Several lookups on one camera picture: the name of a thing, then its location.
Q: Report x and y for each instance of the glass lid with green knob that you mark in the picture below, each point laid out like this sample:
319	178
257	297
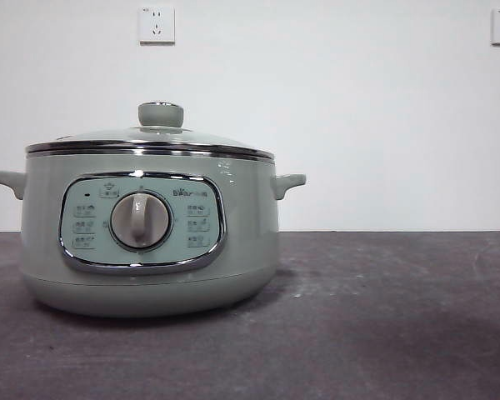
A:
161	114

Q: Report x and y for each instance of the pale green electric cooking pot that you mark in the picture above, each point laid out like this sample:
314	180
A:
241	216

